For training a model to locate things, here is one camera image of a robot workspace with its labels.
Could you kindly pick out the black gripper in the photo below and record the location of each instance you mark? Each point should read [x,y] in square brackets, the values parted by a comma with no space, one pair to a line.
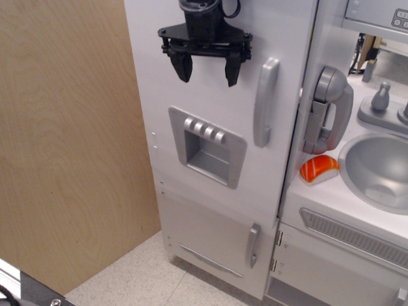
[206,32]

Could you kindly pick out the white toy fridge door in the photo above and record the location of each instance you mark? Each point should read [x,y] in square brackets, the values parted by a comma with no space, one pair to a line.
[219,152]

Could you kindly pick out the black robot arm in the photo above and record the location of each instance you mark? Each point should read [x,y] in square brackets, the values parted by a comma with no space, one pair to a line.
[201,4]

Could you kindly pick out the white toy fridge cabinet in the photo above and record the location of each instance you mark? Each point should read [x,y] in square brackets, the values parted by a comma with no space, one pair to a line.
[326,13]

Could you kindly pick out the grey toy telephone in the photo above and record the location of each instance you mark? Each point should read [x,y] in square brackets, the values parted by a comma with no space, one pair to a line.
[330,112]

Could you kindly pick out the salmon sushi toy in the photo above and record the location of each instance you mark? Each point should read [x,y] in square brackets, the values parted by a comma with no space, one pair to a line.
[319,169]

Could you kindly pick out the wooden sticks in background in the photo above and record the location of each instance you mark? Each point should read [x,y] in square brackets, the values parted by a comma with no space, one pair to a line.
[365,56]

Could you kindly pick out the grey toy faucet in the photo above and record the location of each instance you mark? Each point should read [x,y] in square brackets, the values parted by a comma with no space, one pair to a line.
[381,111]

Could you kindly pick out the grey toy microwave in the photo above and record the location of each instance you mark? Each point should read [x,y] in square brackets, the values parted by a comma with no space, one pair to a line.
[386,19]

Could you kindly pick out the white lower freezer door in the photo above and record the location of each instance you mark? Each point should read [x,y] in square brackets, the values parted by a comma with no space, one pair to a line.
[235,248]

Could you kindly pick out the grey toy sink basin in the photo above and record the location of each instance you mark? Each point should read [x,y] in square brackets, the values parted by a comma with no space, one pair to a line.
[374,168]

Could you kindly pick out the white toy oven unit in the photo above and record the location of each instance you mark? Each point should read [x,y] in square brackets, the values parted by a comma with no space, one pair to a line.
[335,249]

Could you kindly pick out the black metal frame corner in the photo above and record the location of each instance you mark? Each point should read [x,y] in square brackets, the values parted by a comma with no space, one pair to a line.
[18,288]

